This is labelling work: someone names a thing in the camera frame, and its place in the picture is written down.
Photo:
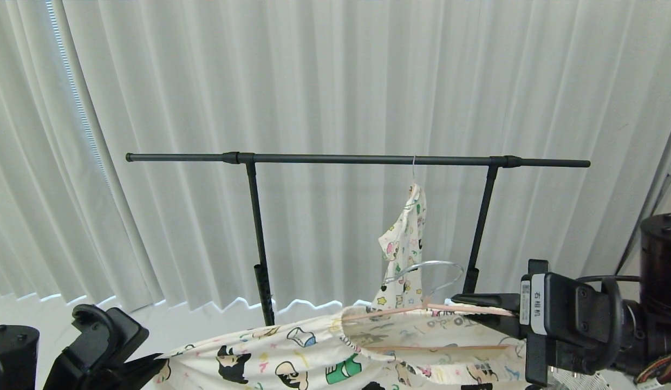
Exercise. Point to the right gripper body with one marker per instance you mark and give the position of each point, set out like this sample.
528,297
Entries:
573,319

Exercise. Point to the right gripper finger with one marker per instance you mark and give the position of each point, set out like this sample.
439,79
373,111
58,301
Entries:
492,300
503,325

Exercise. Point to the pink clothes hanger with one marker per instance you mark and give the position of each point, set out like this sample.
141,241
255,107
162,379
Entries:
422,310
414,168

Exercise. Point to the cream printed garment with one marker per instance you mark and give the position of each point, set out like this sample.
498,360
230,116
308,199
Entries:
313,352
405,238

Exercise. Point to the white laundry basket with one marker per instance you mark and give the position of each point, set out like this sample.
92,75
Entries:
579,379

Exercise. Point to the black clothes rack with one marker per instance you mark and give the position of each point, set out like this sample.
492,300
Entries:
340,160

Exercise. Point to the white curtain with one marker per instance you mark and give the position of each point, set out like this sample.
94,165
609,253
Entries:
313,70

